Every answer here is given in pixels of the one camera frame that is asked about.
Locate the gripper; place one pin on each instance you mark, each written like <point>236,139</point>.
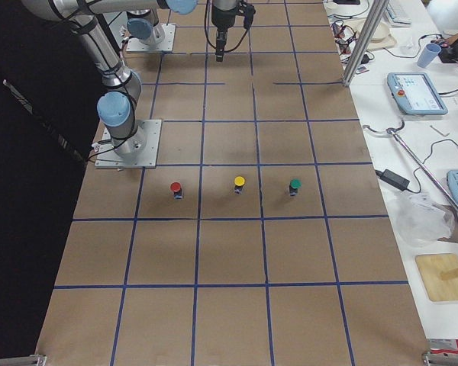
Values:
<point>222,19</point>

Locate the yellow push button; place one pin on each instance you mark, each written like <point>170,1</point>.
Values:
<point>239,182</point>

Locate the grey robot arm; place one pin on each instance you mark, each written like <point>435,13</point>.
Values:
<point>116,109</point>
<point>150,15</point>

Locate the red push button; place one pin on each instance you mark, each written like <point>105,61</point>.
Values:
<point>176,189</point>

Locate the green push button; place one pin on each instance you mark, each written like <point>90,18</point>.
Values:
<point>294,186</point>

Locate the wooden board stand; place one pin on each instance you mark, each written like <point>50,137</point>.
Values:
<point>439,274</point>

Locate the metal walking cane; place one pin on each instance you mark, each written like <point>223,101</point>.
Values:
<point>393,132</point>

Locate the upper teach pendant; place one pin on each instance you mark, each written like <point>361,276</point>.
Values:
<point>415,94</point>

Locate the light blue plastic cup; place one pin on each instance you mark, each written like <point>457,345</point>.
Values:
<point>428,54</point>

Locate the black power adapter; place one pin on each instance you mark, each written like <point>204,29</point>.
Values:
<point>395,180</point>

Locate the clear plastic bag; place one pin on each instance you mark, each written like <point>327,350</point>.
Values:
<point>419,220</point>

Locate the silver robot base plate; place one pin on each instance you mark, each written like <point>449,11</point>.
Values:
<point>141,150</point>

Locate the aluminium frame post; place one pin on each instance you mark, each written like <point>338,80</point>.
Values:
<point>372,21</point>

